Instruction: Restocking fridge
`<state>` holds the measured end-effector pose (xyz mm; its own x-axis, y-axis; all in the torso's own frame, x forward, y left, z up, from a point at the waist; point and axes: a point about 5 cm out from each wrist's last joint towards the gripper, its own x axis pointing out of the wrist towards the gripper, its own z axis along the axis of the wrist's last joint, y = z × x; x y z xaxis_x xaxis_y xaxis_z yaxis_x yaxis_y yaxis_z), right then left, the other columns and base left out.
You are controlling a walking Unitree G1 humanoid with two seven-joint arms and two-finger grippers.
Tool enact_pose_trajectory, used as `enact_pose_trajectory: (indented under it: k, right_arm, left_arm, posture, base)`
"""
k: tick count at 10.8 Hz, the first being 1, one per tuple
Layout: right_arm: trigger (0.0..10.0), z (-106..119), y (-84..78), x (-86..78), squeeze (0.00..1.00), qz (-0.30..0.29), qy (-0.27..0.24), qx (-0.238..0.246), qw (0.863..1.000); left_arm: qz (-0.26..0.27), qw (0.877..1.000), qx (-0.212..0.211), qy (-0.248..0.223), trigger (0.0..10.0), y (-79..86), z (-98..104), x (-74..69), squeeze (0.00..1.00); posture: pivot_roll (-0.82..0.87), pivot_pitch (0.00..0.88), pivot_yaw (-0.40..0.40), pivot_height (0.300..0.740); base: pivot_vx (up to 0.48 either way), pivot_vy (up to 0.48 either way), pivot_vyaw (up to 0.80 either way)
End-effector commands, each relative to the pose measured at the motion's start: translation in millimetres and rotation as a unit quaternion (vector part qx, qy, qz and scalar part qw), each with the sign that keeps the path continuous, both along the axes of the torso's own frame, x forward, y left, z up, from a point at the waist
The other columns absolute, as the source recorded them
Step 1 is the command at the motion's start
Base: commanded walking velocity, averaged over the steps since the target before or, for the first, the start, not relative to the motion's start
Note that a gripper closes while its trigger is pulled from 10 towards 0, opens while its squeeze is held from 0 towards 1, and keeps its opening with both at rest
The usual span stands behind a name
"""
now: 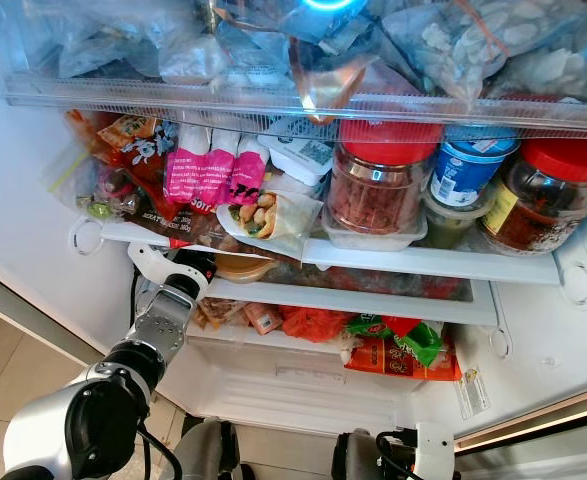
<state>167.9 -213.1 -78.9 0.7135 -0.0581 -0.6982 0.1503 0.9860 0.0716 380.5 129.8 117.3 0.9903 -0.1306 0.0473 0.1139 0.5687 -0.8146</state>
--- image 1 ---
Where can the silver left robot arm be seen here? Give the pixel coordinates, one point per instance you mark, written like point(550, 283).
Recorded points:
point(93, 420)

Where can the white fridge bottom drawer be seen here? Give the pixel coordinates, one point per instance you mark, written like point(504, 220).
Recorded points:
point(283, 385)

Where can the white fridge shelf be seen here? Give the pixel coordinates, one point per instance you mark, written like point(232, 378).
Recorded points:
point(433, 265)
point(383, 305)

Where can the clear fridge drawer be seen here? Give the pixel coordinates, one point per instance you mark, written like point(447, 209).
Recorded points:
point(33, 60)

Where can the brown packet white print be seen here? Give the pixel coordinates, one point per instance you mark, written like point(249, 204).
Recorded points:
point(183, 225)

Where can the small orange packet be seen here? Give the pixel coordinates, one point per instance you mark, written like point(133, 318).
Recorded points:
point(263, 318)

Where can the meatball picture food packet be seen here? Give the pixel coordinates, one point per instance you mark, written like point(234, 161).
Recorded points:
point(268, 218)

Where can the orange flat food pack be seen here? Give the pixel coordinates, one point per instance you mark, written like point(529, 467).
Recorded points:
point(393, 362)

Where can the pink white packet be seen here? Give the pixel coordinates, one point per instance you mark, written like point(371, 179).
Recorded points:
point(185, 168)
point(249, 172)
point(218, 170)

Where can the white warning sticker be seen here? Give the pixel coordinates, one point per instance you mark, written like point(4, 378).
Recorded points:
point(473, 393)

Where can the green red snack packet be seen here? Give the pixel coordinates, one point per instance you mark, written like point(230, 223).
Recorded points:
point(408, 338)

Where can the orange plastic bag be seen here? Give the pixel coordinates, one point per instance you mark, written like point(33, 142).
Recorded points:
point(315, 323)

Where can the red snack packet black lettering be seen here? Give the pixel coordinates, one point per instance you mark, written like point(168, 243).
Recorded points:
point(138, 142)

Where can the white rectangular labelled tub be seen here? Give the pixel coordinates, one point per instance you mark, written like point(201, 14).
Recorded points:
point(298, 150)

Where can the clear plastic tray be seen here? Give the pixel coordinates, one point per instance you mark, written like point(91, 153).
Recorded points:
point(373, 240)

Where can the grey robot left leg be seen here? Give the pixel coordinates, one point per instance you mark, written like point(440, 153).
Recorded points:
point(210, 450)

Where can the clear jar red lid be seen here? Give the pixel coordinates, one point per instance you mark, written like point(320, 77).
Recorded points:
point(378, 180)

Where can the clear tub green contents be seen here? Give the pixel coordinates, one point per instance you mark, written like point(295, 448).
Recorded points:
point(448, 228)

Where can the clear frozen food bag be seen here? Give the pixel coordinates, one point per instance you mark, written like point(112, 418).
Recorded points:
point(103, 40)

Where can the blue white round tub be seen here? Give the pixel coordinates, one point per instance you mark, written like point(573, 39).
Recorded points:
point(468, 170)

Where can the chili paste jar red lid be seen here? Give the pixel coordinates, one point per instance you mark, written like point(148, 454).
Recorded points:
point(548, 205)

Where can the frozen bag orange band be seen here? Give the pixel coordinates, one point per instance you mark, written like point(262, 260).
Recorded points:
point(473, 45)

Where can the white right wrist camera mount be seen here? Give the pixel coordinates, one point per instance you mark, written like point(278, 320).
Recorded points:
point(435, 450)

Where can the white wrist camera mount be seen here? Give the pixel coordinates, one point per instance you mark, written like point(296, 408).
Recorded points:
point(153, 262)
point(435, 450)

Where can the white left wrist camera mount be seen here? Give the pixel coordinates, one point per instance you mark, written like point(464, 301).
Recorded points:
point(153, 262)

